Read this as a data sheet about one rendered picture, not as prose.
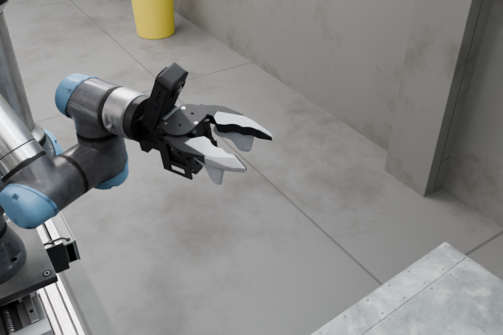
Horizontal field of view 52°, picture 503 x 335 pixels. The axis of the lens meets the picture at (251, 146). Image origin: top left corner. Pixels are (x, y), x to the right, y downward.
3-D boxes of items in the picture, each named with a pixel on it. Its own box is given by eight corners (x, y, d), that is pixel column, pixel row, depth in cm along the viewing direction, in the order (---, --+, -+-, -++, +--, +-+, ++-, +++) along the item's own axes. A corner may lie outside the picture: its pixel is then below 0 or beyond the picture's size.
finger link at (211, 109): (247, 117, 75) (191, 110, 77) (246, 108, 74) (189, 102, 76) (238, 137, 72) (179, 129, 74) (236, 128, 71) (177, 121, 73)
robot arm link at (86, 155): (61, 193, 88) (47, 140, 82) (108, 160, 96) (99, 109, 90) (94, 209, 85) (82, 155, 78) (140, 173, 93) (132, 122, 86)
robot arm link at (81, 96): (91, 106, 91) (83, 62, 86) (139, 124, 86) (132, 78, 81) (56, 127, 85) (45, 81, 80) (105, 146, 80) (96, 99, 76)
